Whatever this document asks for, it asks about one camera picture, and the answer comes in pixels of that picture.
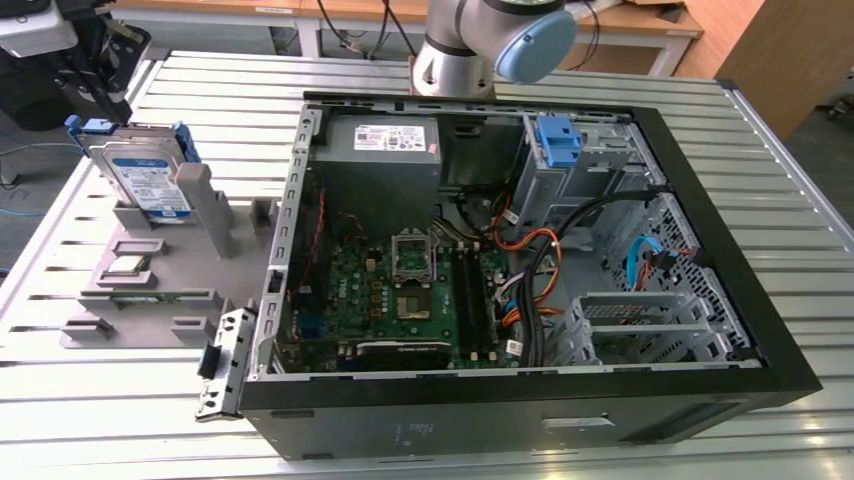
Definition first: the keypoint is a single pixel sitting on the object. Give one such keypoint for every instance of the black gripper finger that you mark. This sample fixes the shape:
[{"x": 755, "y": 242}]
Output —
[
  {"x": 129, "y": 60},
  {"x": 100, "y": 87}
]

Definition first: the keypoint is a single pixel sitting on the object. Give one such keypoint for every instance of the hard disk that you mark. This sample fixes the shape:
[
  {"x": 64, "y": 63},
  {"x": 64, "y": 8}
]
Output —
[{"x": 143, "y": 185}]

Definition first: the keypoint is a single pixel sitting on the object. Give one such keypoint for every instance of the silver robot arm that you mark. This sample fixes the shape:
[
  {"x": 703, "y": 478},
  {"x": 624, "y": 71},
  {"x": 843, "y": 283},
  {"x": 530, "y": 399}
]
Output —
[{"x": 454, "y": 60}]

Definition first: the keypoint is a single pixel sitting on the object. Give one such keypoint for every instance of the silver disk bay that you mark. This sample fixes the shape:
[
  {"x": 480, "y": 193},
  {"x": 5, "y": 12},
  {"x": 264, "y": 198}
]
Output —
[{"x": 654, "y": 328}]

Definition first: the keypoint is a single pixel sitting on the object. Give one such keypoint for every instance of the black mesh trash bin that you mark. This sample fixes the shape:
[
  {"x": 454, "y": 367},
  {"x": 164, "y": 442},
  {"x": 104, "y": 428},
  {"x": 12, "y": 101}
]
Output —
[{"x": 33, "y": 105}]

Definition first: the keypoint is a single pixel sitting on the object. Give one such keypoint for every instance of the wooden top workbench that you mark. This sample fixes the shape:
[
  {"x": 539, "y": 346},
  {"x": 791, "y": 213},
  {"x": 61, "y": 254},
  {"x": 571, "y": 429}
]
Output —
[{"x": 308, "y": 42}]

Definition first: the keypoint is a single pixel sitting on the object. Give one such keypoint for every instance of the silver CPU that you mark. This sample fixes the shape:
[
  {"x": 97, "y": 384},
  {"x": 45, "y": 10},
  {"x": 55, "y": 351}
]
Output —
[{"x": 127, "y": 265}]

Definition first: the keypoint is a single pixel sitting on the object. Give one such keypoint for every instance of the grey parts rack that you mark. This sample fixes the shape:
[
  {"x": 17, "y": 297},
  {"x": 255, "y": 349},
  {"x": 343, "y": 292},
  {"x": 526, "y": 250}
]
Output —
[{"x": 193, "y": 280}]

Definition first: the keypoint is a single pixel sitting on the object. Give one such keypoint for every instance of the green RAM stick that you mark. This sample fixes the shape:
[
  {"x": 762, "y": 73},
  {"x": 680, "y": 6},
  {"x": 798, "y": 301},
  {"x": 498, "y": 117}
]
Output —
[{"x": 169, "y": 296}]

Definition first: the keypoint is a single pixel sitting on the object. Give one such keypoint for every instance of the grey power supply unit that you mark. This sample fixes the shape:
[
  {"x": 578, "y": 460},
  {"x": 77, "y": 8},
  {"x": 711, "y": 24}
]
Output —
[{"x": 374, "y": 185}]

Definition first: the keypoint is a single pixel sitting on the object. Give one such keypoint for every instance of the black case fan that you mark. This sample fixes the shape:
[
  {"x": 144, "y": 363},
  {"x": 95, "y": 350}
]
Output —
[{"x": 310, "y": 250}]

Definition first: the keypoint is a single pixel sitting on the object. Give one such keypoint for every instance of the green motherboard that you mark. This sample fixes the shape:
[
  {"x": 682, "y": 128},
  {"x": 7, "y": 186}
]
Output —
[{"x": 347, "y": 310}]

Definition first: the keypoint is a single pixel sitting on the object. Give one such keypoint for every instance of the CPU socket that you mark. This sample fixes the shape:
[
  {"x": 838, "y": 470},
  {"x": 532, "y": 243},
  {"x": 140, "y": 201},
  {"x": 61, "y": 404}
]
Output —
[{"x": 415, "y": 306}]

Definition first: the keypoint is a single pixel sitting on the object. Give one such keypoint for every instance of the blue plastic drive carrier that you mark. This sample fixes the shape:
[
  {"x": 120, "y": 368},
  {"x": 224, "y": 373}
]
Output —
[{"x": 556, "y": 142}]

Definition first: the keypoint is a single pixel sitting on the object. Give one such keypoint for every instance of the black graphics card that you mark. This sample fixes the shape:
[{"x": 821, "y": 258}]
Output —
[{"x": 400, "y": 350}]

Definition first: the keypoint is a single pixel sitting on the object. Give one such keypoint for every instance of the black RAM slot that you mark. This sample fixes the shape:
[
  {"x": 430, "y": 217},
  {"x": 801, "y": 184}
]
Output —
[
  {"x": 466, "y": 300},
  {"x": 484, "y": 300}
]

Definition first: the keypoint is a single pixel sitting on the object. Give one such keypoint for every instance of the silver drive cage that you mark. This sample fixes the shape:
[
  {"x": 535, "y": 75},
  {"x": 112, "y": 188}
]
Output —
[{"x": 600, "y": 165}]

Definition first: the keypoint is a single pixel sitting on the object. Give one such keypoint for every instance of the black PC case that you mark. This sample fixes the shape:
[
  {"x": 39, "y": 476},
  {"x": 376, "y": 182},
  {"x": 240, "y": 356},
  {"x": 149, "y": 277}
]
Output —
[{"x": 467, "y": 425}]

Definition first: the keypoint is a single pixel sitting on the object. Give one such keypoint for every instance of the wooden cabinet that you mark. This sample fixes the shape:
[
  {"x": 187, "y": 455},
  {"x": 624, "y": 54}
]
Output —
[{"x": 787, "y": 60}]

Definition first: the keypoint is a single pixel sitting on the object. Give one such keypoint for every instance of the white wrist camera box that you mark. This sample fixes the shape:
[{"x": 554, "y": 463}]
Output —
[{"x": 36, "y": 30}]

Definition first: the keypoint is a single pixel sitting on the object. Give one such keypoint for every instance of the silver slot retainer bracket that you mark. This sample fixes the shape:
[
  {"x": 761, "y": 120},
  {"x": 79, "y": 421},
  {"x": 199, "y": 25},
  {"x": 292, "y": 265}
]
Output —
[{"x": 229, "y": 360}]

